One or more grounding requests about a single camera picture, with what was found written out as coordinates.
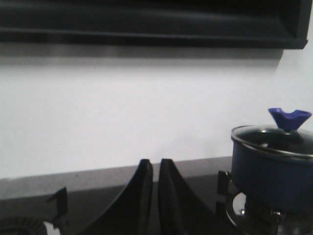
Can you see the black pot support grate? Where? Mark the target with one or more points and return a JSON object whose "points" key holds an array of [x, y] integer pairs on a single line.
{"points": [[251, 217]]}

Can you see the blue cooking pot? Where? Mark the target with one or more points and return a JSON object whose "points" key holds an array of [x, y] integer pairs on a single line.
{"points": [[278, 181]]}

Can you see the glass pot lid blue knob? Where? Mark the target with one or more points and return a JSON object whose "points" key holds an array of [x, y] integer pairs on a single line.
{"points": [[284, 137]]}

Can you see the left black pot support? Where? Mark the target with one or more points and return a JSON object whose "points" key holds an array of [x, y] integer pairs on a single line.
{"points": [[61, 202]]}

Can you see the black range hood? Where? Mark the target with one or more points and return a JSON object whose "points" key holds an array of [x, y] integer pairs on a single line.
{"points": [[278, 24]]}

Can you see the left black gas burner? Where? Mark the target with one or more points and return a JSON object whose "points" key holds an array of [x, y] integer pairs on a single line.
{"points": [[22, 226]]}

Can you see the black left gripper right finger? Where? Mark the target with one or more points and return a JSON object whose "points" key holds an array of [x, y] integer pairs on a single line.
{"points": [[181, 212]]}

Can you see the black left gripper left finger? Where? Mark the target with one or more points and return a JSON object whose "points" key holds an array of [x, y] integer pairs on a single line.
{"points": [[129, 213]]}

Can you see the black glass gas cooktop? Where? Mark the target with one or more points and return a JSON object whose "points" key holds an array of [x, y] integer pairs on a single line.
{"points": [[86, 206]]}

